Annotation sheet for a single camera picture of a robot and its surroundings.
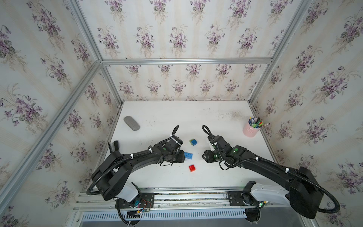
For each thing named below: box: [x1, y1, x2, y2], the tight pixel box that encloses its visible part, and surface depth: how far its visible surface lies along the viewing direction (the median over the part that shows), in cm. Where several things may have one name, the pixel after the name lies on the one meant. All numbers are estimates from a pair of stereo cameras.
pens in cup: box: [248, 116, 264, 129], surface depth 95 cm
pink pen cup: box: [242, 119, 262, 138], surface depth 95 cm
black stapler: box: [107, 140, 120, 154], surface depth 95 cm
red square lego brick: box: [189, 164, 196, 173], surface depth 85 cm
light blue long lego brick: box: [183, 151, 193, 160], surface depth 90 cm
